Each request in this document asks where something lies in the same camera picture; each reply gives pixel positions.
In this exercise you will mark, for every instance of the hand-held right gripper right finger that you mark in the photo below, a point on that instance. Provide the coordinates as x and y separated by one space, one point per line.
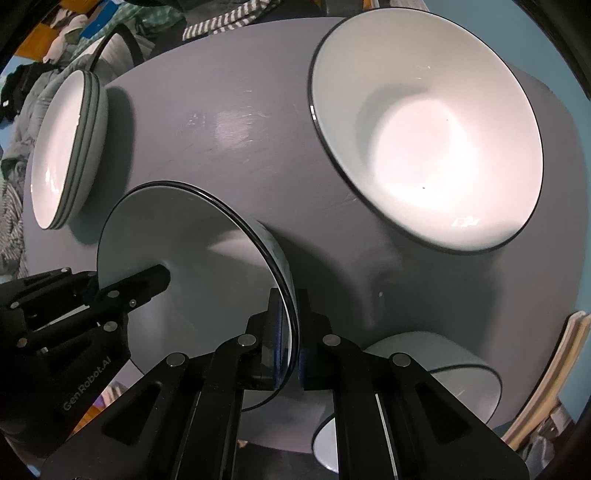
304 369

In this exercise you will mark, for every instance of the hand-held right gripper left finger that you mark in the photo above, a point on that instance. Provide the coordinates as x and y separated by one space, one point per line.
279 332

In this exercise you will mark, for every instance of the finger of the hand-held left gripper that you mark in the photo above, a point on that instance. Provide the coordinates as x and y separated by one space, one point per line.
51 290
138 286

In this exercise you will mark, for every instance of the white bowl with dark rim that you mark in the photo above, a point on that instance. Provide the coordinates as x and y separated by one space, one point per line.
466 392
194 258
438 138

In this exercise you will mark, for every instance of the white plate with dark rim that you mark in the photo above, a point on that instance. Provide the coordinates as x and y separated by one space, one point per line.
55 152
99 138
87 138

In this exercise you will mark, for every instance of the striped shirt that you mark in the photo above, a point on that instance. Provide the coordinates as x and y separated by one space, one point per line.
9 221

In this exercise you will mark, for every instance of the grey puffer jacket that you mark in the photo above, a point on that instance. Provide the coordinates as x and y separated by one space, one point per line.
37 92

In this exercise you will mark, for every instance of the black clothes pile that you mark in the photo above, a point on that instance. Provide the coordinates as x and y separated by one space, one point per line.
18 83

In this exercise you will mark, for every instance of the black office chair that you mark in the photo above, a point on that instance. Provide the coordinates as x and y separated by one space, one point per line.
130 44

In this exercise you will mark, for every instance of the beige plush cloth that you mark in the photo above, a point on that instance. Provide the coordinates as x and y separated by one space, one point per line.
60 44

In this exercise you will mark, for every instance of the dark grey hoodie striped cuffs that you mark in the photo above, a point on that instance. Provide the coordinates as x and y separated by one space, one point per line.
217 25

